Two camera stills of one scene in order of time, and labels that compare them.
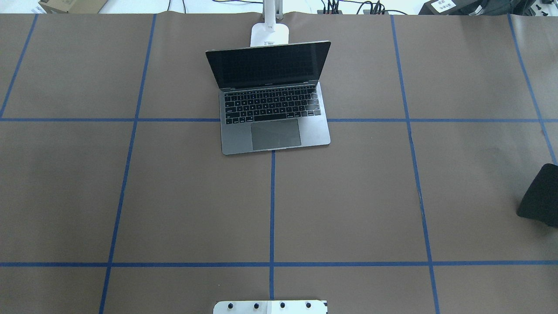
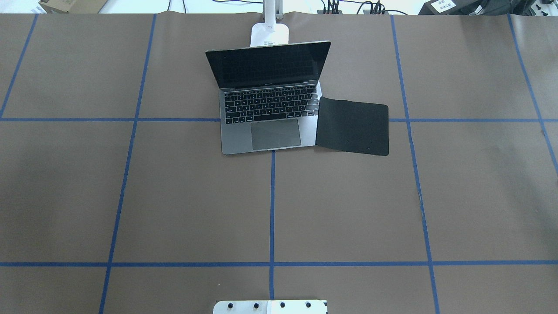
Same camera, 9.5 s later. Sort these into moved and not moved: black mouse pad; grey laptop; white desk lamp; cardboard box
Moved: black mouse pad
Not moved: grey laptop; white desk lamp; cardboard box
